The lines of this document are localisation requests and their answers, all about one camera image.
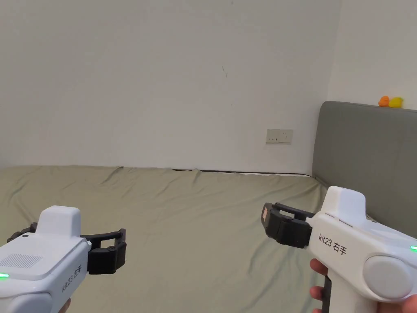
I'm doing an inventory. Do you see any grey padded headboard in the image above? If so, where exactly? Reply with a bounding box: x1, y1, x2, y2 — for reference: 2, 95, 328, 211
312, 101, 417, 236

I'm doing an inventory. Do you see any person's right hand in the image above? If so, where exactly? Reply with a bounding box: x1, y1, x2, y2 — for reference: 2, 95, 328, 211
309, 259, 417, 313

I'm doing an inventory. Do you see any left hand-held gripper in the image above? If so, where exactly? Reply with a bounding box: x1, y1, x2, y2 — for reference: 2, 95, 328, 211
0, 205, 127, 313

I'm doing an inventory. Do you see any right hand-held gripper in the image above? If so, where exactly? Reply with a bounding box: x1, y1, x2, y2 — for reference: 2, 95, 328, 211
260, 185, 417, 313

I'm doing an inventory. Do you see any white wall socket plate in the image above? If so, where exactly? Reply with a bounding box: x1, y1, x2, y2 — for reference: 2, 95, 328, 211
266, 129, 294, 144

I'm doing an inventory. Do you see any bed with pale green sheet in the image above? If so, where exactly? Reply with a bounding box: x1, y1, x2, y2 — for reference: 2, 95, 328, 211
0, 165, 329, 313

